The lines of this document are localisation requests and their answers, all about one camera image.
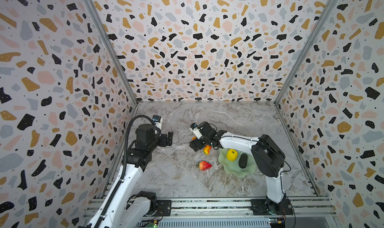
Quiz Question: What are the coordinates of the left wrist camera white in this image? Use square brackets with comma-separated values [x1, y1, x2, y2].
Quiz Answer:
[153, 115, 163, 129]

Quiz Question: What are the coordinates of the light green wavy fruit bowl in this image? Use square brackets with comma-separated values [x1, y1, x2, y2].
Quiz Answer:
[219, 149, 257, 178]

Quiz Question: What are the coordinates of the red fake strawberry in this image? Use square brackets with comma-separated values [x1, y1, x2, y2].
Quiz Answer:
[198, 161, 212, 171]

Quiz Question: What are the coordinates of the yellow fake lemon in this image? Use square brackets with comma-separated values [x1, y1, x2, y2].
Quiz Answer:
[226, 149, 238, 161]

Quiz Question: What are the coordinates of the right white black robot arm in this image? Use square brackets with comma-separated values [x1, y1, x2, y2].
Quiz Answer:
[190, 122, 290, 215]

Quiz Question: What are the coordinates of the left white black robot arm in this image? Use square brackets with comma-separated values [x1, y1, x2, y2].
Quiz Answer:
[85, 121, 173, 228]

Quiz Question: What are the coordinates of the dark fake avocado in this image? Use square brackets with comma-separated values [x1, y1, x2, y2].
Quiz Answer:
[239, 153, 248, 169]

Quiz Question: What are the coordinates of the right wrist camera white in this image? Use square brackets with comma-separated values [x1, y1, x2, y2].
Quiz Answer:
[190, 123, 202, 139]

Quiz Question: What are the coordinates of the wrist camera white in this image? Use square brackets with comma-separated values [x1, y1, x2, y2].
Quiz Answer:
[153, 115, 163, 129]
[190, 123, 202, 139]

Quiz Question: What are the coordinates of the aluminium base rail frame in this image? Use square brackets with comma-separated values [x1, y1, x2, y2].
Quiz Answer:
[82, 196, 340, 228]

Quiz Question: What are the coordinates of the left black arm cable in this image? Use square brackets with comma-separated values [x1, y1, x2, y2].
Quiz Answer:
[92, 114, 157, 228]

